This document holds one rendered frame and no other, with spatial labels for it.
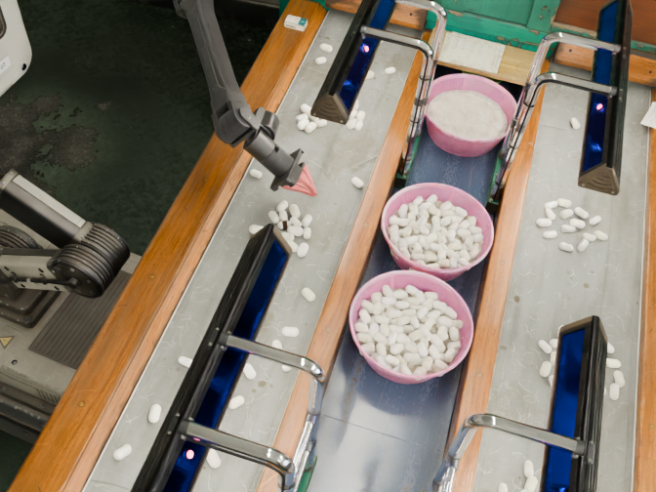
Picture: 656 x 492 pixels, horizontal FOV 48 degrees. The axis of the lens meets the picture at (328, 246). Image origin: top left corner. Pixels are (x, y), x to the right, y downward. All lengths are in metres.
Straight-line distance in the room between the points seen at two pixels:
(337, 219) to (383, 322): 0.30
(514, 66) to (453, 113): 0.25
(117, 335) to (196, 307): 0.18
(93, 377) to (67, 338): 0.41
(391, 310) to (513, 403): 0.32
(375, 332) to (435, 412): 0.21
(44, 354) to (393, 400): 0.86
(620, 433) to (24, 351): 1.36
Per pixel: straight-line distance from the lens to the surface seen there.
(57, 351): 1.94
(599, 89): 1.68
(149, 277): 1.65
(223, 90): 1.66
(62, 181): 2.93
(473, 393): 1.55
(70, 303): 2.00
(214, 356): 1.14
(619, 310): 1.80
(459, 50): 2.24
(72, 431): 1.51
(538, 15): 2.26
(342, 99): 1.55
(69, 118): 3.16
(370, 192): 1.81
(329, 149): 1.93
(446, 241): 1.80
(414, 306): 1.66
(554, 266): 1.82
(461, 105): 2.13
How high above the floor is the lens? 2.11
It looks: 53 degrees down
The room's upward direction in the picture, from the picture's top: 7 degrees clockwise
